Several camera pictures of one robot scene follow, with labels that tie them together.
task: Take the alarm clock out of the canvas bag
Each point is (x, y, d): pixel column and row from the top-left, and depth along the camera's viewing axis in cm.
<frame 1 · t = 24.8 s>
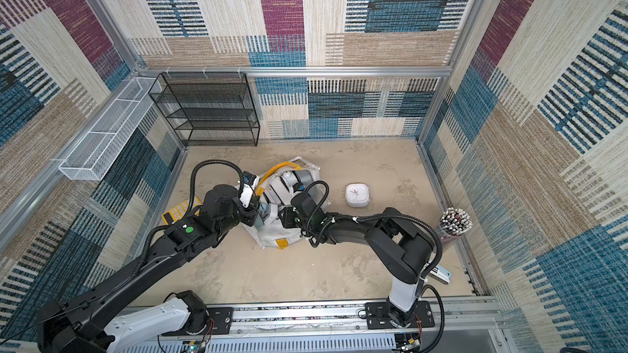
left hand: (258, 196, 77), fingers closed
right hand: (285, 215, 90), fingers open
white canvas tote bag: (267, 230, 90), point 4 cm above the table
white square alarm clock: (357, 194, 100), point 3 cm above the table
cup of pencils: (453, 223, 75), point 19 cm above the table
white box in bag: (277, 190, 94), point 10 cm above the table
grey white device in bag: (305, 176, 92), point 15 cm above the table

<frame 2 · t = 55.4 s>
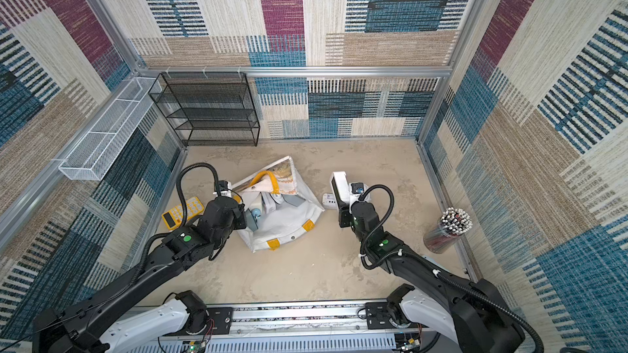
left hand: (241, 206, 79), fingers closed
right hand: (348, 203, 85), fingers open
white canvas tote bag: (287, 207, 97), point 3 cm above the table
small white gadget: (329, 201, 98), point 3 cm above the table
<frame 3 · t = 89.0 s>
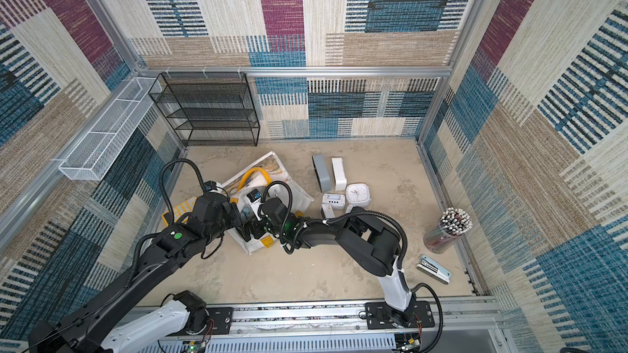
left hand: (240, 208, 79), fingers closed
right hand: (249, 219, 86), fingers open
grey white device in bag: (321, 170, 101), point 10 cm above the table
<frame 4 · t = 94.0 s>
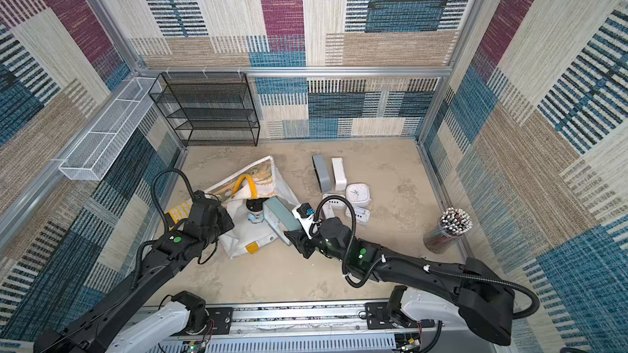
left hand: (229, 215, 82), fingers closed
right hand: (294, 229, 76), fingers open
teal flat digital clock: (280, 218, 75), point 20 cm above the table
